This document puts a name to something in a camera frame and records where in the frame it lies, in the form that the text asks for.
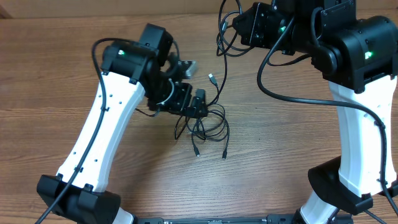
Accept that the black USB cable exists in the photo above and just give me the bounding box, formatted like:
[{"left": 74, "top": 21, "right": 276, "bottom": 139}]
[
  {"left": 173, "top": 73, "right": 231, "bottom": 161},
  {"left": 205, "top": 0, "right": 256, "bottom": 108}
]

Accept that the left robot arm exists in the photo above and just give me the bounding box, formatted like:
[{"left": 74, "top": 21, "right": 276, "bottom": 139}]
[{"left": 37, "top": 24, "right": 208, "bottom": 223}]

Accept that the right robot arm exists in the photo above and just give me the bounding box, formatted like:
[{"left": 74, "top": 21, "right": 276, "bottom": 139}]
[{"left": 233, "top": 0, "right": 397, "bottom": 223}]

